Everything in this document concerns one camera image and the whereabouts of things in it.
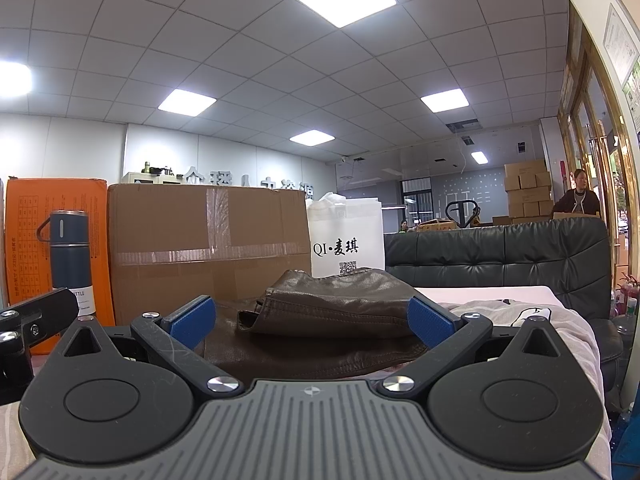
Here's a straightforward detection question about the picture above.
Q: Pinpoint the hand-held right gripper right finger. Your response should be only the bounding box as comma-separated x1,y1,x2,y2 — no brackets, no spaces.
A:
377,296,564,400

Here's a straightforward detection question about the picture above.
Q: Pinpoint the cartoon printed blanket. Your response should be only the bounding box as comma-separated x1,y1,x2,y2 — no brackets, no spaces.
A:
0,285,613,480

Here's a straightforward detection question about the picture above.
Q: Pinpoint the black leather sofa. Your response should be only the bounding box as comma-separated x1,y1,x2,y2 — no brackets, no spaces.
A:
384,217,626,411

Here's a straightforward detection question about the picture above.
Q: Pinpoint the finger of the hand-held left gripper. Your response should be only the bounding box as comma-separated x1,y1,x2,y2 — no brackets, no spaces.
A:
0,287,79,356
0,342,36,407

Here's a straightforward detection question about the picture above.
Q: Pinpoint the large brown taped carton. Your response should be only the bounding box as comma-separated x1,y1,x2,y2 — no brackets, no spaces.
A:
106,183,313,326

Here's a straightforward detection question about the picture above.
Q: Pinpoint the dark blue thermos bottle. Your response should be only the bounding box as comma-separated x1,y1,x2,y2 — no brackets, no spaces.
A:
36,210,98,322

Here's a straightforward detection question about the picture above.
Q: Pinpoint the pallet jack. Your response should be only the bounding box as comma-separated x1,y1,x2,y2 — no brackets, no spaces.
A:
445,200,483,231

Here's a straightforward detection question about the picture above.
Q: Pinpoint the brown leather jacket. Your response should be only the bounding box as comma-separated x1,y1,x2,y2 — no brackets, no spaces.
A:
202,269,437,379

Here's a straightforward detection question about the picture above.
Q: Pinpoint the grey metal cabinet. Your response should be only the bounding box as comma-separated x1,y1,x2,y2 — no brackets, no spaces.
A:
122,171,183,187

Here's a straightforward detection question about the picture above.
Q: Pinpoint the orange cardboard box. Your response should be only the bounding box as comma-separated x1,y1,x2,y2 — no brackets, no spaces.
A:
4,177,117,356

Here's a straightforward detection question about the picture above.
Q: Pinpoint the clear water jug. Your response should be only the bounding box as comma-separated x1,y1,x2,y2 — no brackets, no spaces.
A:
614,297,640,343

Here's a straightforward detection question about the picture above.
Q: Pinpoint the gold framed glass door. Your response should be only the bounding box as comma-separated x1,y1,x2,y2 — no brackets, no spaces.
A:
555,0,640,261

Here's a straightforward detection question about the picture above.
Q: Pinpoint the stack of cardboard boxes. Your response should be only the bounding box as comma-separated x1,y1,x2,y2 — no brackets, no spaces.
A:
492,159,556,226

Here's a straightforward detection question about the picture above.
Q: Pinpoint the white shopping bag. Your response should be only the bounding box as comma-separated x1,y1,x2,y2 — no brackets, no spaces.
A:
306,192,386,278

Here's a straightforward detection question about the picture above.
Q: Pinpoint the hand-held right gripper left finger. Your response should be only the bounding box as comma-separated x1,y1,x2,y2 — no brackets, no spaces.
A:
60,296,244,400

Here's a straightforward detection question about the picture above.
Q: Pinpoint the white wall notice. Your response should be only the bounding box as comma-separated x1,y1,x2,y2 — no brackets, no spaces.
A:
602,2,640,86

